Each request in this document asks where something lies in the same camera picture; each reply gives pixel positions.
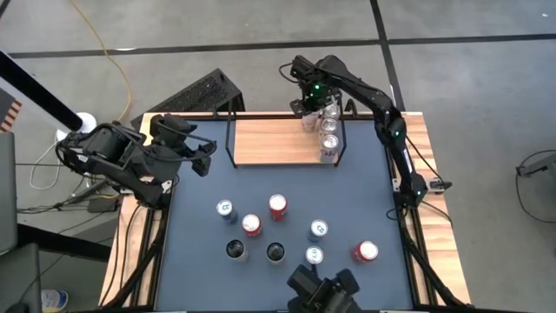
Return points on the white round pole base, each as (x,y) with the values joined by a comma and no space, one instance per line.
(88,119)

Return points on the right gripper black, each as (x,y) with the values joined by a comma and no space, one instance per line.
(316,93)

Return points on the silver Diet Coke can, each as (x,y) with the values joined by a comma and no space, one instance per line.
(328,126)
(332,111)
(330,145)

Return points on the orange striped board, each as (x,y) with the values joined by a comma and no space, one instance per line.
(11,115)

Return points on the black base beam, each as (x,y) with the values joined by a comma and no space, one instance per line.
(65,243)

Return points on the black pole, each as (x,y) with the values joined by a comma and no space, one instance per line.
(39,93)

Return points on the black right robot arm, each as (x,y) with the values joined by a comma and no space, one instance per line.
(373,97)

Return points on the blue silver Red Bull can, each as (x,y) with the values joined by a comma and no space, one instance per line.
(318,229)
(224,208)
(313,255)

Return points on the black perforated metal stand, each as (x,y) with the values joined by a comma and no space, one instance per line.
(204,91)

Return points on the red Fanta strawberry can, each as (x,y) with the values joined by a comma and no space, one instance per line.
(364,251)
(277,204)
(251,224)

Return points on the blue-grey table mat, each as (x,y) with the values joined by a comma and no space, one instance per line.
(347,195)

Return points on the grey floor device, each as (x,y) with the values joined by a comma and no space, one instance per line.
(540,166)

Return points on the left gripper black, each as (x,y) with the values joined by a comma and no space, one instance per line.
(187,154)

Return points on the black table frame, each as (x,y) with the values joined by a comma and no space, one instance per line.
(155,261)

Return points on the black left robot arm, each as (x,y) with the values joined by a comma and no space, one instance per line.
(104,150)

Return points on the white and blue tub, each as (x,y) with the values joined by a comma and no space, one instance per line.
(54,300)

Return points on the black power brick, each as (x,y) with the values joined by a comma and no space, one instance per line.
(103,204)

